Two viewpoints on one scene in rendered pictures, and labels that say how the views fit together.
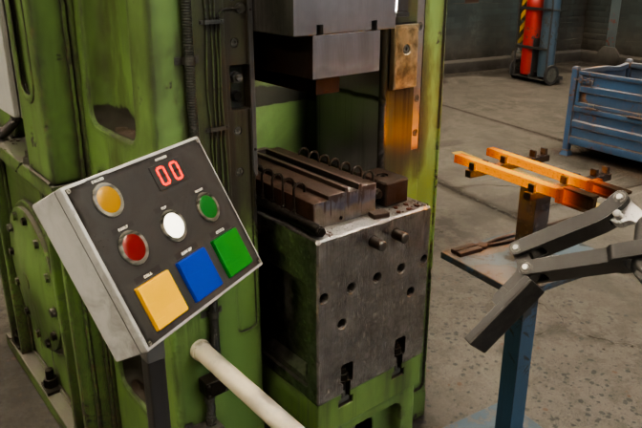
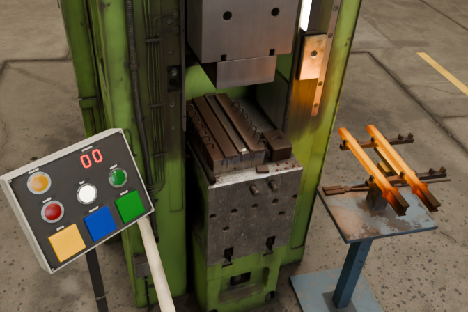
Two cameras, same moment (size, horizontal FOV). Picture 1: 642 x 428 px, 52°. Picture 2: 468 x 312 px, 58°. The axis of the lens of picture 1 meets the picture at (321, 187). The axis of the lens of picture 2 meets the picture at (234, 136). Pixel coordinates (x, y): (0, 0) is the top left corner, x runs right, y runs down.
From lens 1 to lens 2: 64 cm
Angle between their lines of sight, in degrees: 22
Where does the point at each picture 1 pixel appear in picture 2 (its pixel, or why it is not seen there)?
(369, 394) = (244, 262)
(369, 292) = (248, 214)
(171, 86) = (122, 80)
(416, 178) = (313, 133)
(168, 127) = (120, 104)
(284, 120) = not seen: hidden behind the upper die
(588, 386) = (420, 270)
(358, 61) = (255, 76)
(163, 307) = (66, 248)
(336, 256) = (223, 195)
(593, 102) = not seen: outside the picture
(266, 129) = not seen: hidden behind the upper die
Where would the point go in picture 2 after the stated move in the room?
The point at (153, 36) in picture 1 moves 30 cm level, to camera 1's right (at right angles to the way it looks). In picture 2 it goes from (108, 50) to (201, 69)
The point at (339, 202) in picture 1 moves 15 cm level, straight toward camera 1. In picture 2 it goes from (234, 159) to (219, 186)
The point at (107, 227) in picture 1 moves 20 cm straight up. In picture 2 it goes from (35, 201) to (16, 138)
